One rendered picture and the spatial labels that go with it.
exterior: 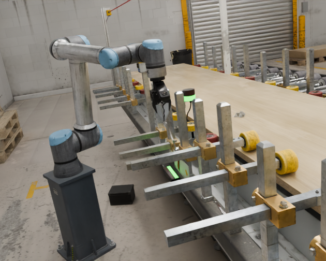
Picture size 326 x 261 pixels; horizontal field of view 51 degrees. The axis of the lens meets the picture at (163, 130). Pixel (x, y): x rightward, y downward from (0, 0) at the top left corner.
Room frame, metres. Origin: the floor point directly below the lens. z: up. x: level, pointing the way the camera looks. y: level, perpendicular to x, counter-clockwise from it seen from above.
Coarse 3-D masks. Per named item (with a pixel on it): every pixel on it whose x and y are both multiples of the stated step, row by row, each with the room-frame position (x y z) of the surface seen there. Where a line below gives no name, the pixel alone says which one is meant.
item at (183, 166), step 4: (180, 160) 1.58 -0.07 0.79; (176, 164) 1.66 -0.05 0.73; (180, 164) 1.59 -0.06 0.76; (184, 164) 1.52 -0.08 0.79; (176, 168) 1.67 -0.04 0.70; (180, 168) 1.60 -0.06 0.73; (184, 168) 1.52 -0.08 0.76; (188, 168) 1.46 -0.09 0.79; (180, 172) 1.61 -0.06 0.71; (184, 172) 1.53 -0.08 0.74; (188, 172) 1.46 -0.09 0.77; (184, 176) 1.54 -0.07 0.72; (188, 176) 1.47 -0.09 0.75
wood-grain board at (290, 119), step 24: (168, 72) 3.87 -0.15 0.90; (192, 72) 3.62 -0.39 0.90; (216, 72) 3.41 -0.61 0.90; (216, 96) 2.37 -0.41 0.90; (240, 96) 2.27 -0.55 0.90; (264, 96) 2.18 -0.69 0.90; (288, 96) 2.09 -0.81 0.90; (312, 96) 2.02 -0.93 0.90; (192, 120) 1.89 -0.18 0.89; (216, 120) 1.80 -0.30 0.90; (240, 120) 1.74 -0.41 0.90; (264, 120) 1.68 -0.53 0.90; (288, 120) 1.63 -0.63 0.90; (312, 120) 1.58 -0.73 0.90; (288, 144) 1.32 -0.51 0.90; (312, 144) 1.28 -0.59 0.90; (312, 168) 1.07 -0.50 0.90
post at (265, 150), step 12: (264, 144) 0.81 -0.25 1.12; (264, 156) 0.81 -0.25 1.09; (264, 168) 0.81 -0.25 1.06; (264, 180) 0.81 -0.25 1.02; (264, 192) 0.81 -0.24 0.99; (276, 192) 0.81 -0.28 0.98; (264, 228) 0.82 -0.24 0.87; (276, 228) 0.81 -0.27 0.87; (264, 240) 0.82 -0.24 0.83; (276, 240) 0.81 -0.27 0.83; (264, 252) 0.82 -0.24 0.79; (276, 252) 0.81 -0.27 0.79
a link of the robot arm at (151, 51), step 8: (144, 40) 1.60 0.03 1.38; (152, 40) 1.58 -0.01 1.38; (160, 40) 1.58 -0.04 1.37; (144, 48) 1.57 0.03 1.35; (152, 48) 1.55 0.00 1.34; (160, 48) 1.56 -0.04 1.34; (144, 56) 1.58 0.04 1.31; (152, 56) 1.55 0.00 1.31; (160, 56) 1.56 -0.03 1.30; (152, 64) 1.55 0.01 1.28; (160, 64) 1.56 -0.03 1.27
